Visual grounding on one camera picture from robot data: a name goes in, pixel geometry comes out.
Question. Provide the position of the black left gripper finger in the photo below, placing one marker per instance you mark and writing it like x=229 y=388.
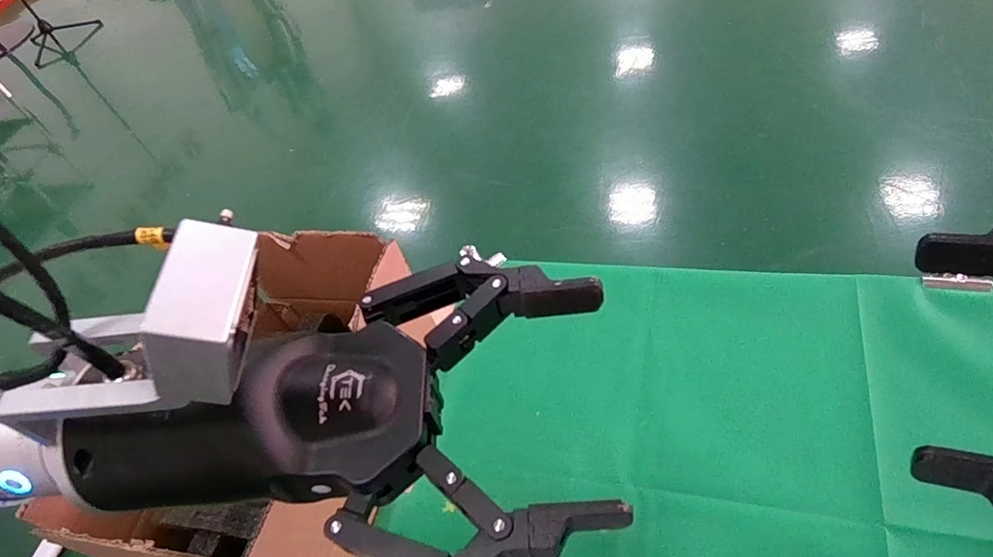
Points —
x=557 y=297
x=542 y=530

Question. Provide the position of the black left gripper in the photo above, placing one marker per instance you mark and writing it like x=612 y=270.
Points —
x=181 y=454

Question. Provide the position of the large open cardboard carton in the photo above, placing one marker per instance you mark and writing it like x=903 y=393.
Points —
x=320 y=264

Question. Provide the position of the silver metal clip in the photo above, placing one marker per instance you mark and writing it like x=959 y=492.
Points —
x=957 y=283
x=469 y=251

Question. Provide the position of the black foam insert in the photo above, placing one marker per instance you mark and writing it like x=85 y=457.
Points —
x=221 y=529

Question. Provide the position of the small yellow paper star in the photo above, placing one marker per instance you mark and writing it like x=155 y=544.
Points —
x=448 y=507

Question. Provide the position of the green cloth table cover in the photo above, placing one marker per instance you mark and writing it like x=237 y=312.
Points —
x=718 y=403

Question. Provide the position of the black tripod stand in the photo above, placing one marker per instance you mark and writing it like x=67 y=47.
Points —
x=47 y=29

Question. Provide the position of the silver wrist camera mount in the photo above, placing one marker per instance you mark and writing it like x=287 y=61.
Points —
x=198 y=296

